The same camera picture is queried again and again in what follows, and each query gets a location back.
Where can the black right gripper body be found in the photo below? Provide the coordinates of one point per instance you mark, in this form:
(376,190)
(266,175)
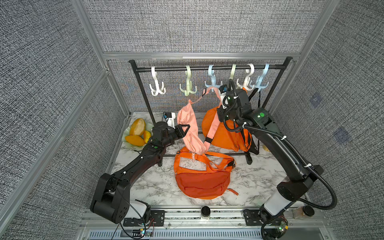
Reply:
(224,114)

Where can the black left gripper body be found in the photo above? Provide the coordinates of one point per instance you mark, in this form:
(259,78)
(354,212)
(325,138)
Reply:
(176,133)

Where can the pink and red sling bag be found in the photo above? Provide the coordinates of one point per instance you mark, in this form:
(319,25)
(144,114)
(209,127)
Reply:
(186,116)

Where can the orange sling bag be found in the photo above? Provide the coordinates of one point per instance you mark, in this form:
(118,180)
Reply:
(227,163)
(244,141)
(222,138)

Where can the black sling bag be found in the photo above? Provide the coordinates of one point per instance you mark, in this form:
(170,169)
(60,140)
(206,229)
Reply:
(255,148)

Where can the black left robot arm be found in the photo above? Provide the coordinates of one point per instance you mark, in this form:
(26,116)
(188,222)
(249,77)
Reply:
(111,199)

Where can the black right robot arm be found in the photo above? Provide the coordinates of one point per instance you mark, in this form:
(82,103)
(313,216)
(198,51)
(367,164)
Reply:
(301,174)

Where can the white hook right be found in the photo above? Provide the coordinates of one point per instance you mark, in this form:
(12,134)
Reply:
(247,81)

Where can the white hook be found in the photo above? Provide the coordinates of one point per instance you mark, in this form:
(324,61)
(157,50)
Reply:
(158,90)
(247,81)

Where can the pale green hook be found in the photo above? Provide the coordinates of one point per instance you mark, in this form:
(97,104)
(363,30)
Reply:
(188,89)
(233,69)

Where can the pale green hook right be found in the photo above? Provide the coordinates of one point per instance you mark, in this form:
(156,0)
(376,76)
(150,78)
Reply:
(233,69)

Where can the light blue hook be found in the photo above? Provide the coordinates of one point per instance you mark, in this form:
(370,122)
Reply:
(211,74)
(260,79)

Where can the white hook far left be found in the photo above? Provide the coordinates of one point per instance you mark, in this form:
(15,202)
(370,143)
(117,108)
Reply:
(158,90)

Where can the light blue hook far right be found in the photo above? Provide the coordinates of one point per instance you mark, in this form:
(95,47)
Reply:
(260,79)

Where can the black clothes rack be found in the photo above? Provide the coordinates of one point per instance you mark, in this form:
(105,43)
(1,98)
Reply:
(280,67)

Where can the yellow fruit piece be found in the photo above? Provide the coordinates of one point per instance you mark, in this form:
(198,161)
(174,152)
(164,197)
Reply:
(146,136)

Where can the orange mango slice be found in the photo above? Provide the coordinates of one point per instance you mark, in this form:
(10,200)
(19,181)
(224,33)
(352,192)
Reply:
(135,140)

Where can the tin can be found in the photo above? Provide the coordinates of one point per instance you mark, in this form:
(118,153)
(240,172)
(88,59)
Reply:
(265,148)

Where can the black knob right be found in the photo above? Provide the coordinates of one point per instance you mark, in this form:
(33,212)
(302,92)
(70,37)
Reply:
(308,211)

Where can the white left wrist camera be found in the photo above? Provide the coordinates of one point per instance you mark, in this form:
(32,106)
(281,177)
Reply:
(169,118)

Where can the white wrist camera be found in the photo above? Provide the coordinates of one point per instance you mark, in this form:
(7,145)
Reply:
(169,118)
(226,99)

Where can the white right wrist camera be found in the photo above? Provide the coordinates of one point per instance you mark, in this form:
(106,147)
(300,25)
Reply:
(226,99)

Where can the black knob on rail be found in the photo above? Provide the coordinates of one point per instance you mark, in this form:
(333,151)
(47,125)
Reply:
(205,213)

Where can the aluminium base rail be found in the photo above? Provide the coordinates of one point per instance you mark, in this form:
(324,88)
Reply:
(187,223)

